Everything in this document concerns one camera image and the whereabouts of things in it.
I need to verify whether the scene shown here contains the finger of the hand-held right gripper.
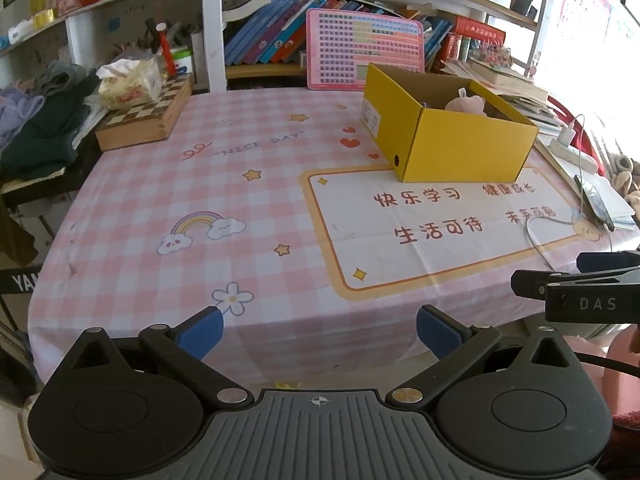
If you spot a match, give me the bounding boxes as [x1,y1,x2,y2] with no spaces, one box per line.
[576,249,640,273]
[511,269,640,324]

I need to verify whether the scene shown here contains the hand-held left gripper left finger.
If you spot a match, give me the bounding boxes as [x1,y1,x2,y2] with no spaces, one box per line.
[60,305,254,411]

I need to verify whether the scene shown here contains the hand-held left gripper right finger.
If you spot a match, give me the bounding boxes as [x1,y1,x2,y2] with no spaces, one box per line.
[389,304,585,409]

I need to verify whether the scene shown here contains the yellow cardboard box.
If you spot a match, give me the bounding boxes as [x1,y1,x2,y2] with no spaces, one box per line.
[360,62,540,183]

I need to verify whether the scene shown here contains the pink plush paw toy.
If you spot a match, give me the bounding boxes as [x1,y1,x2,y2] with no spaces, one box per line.
[445,87,488,117]

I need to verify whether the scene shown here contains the black smartphone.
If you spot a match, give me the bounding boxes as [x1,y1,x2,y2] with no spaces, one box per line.
[574,174,616,231]

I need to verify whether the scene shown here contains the flat white paper stack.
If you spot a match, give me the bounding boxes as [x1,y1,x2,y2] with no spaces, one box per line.
[535,142,638,231]

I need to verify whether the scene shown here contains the brown plush clothing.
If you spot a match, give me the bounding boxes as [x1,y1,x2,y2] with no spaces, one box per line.
[607,155,640,211]

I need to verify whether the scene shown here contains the white power strip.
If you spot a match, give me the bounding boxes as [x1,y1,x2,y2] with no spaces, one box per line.
[547,137,601,173]

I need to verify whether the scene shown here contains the red cloth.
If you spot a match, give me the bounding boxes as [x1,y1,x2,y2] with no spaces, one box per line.
[547,95,601,161]

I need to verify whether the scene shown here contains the messy pile of papers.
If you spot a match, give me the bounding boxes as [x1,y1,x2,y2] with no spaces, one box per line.
[445,57,566,136]

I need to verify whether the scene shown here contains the black lettered panel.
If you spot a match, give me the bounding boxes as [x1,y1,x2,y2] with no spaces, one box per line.
[0,262,48,296]

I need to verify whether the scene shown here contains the thick beige book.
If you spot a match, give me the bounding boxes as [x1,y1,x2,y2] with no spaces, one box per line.
[470,60,548,101]

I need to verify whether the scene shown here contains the wooden chess box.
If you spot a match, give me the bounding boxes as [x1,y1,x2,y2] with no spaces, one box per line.
[94,76,193,152]

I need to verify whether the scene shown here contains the dark side table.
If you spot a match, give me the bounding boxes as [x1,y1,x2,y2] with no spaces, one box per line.
[0,125,101,271]

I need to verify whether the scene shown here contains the colourful bead ornament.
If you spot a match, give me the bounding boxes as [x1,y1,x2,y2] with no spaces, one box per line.
[470,42,513,68]

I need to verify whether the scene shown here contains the floral tissue box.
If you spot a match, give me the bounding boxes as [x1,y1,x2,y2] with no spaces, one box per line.
[96,57,163,111]

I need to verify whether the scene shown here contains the dark green clothes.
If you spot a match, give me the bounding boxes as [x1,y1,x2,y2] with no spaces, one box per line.
[0,67,103,181]

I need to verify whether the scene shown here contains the red book box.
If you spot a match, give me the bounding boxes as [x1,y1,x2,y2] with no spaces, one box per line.
[452,16,503,41]

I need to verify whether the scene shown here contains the green white box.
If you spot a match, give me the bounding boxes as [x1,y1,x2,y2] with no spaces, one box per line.
[170,47,195,78]

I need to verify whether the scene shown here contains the red pen with flower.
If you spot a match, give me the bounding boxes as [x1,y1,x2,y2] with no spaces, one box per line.
[156,22,177,77]

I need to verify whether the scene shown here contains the lavender clothes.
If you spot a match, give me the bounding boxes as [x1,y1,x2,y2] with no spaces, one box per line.
[0,87,46,151]

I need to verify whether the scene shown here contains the grey clothes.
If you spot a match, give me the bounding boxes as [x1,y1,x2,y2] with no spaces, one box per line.
[25,60,88,96]

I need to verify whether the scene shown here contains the bundle of dark pens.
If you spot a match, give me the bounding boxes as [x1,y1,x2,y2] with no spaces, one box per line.
[115,17,196,61]

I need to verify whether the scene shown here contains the pink learning tablet toy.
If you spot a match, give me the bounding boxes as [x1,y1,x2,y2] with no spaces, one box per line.
[306,8,426,92]

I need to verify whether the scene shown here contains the row of colourful children's books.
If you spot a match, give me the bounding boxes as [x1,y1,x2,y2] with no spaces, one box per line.
[222,0,456,68]

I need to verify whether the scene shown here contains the white paperback book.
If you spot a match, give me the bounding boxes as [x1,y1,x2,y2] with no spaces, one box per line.
[222,0,273,23]

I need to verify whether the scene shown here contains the wall alphabet poster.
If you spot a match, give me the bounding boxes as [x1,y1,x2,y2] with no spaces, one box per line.
[557,0,613,36]

